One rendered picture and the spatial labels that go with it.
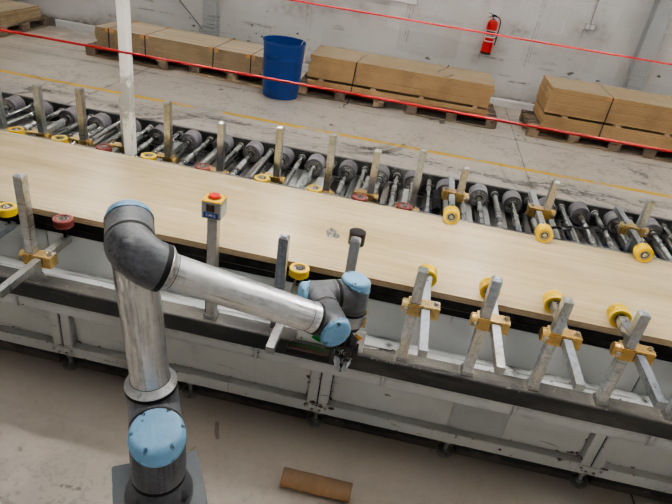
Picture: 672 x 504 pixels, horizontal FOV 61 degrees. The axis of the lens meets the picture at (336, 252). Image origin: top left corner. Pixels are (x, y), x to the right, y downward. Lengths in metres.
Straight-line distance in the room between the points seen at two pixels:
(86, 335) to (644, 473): 2.66
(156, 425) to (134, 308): 0.34
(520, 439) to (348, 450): 0.79
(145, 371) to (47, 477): 1.16
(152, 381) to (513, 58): 7.93
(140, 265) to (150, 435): 0.53
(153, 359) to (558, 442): 1.89
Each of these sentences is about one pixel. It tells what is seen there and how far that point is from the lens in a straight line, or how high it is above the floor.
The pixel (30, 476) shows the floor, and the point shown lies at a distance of 2.77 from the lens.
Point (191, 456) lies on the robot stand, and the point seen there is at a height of 0.60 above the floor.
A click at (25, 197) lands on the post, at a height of 1.07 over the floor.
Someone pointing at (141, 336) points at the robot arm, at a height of 1.10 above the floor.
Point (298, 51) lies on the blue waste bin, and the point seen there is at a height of 0.62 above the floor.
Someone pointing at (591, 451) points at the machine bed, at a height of 0.25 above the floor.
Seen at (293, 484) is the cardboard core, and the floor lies 0.06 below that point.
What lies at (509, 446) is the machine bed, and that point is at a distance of 2.83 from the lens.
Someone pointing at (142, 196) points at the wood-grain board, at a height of 0.90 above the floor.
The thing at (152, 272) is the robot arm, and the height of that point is 1.39.
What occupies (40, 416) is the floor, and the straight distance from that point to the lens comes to 2.99.
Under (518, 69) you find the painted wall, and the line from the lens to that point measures 9.05.
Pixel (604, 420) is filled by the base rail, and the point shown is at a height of 0.65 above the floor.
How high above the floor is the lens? 2.11
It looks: 30 degrees down
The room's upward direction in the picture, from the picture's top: 9 degrees clockwise
